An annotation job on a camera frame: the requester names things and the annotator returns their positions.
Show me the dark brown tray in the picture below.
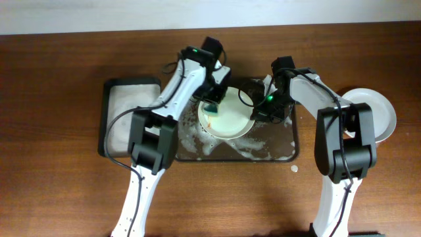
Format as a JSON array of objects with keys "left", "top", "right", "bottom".
[{"left": 176, "top": 77, "right": 300, "bottom": 163}]

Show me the cream plastic plate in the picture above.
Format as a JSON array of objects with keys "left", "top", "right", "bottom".
[{"left": 197, "top": 87, "right": 255, "bottom": 140}]

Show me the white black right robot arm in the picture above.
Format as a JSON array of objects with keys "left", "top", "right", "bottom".
[{"left": 245, "top": 67, "right": 377, "bottom": 237}]

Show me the green yellow sponge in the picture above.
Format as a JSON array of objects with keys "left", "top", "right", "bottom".
[{"left": 202, "top": 103, "right": 218, "bottom": 117}]

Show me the black soapy water tray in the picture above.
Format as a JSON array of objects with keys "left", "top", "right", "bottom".
[{"left": 97, "top": 77, "right": 162, "bottom": 158}]

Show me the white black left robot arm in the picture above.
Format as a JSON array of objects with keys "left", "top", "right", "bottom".
[{"left": 103, "top": 46, "right": 231, "bottom": 236}]

